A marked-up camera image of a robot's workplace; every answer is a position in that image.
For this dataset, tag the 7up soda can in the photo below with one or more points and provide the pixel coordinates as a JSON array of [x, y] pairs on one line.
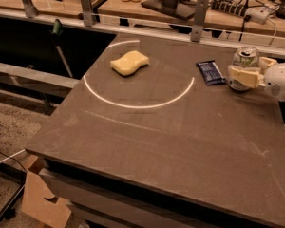
[[244, 57]]

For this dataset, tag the middle metal bracket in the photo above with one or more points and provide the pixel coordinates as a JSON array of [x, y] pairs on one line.
[[88, 15]]

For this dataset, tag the right metal bracket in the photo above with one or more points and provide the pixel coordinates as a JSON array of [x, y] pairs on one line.
[[199, 18]]

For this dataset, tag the white power adapter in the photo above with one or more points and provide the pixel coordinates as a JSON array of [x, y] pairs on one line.
[[257, 16]]

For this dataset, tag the metal bracket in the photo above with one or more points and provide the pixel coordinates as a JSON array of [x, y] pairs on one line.
[[199, 18], [88, 15], [29, 8]]

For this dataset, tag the black chair base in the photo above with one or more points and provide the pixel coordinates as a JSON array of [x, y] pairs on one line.
[[8, 211]]

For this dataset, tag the yellow sponge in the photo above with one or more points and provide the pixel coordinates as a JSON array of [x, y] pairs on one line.
[[129, 63]]

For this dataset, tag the green handled tool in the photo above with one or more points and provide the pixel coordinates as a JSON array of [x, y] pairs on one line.
[[55, 34]]

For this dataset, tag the black power strip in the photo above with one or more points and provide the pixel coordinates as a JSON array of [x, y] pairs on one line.
[[229, 8]]

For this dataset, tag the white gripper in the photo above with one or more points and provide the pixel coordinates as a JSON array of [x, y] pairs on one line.
[[276, 78]]

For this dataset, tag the blue rxbar wrapper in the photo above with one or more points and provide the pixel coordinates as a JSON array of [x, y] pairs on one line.
[[211, 73]]

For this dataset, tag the left metal bracket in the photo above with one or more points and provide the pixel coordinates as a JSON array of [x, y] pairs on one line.
[[29, 8]]

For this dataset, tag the black monitor stand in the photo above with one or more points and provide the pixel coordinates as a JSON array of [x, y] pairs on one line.
[[174, 8]]

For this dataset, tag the cardboard box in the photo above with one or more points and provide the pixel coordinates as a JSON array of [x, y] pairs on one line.
[[39, 202]]

